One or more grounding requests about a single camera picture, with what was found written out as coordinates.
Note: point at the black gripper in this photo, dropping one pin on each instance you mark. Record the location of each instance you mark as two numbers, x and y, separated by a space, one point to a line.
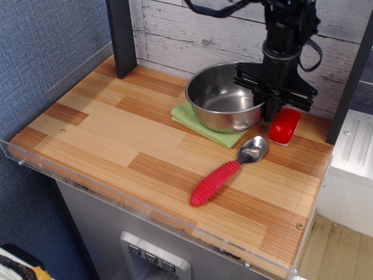
276 82

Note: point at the stainless steel bowl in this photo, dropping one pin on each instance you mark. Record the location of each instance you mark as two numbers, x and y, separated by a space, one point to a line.
219 103

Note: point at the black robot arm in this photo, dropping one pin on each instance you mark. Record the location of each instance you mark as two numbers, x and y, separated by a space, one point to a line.
290 26

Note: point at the red and white toy sushi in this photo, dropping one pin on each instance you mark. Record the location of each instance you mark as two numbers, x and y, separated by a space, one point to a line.
284 126

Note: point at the green folded cloth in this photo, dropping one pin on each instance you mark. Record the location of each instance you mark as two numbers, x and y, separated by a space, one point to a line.
184 115

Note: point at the white toy appliance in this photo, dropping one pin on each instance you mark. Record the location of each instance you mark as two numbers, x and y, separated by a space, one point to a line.
346 194

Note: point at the silver dispenser button panel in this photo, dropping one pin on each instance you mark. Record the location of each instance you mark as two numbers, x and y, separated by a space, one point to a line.
151 259

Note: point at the grey toy fridge cabinet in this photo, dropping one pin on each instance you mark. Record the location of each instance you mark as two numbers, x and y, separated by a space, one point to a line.
101 224

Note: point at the black and yellow object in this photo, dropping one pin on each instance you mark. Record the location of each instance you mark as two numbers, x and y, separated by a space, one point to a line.
19 264

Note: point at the red handled metal spoon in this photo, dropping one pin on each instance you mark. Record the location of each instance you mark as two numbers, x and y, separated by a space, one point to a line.
252 151

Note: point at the dark grey right post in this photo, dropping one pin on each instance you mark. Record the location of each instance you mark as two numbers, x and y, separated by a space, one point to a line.
352 83

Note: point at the dark grey post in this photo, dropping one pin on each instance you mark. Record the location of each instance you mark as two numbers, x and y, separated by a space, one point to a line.
123 45
352 83

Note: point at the dark grey left post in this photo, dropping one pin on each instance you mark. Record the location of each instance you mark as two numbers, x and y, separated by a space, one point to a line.
123 45

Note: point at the clear acrylic guard rail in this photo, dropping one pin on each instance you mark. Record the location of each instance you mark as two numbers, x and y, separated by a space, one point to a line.
113 140

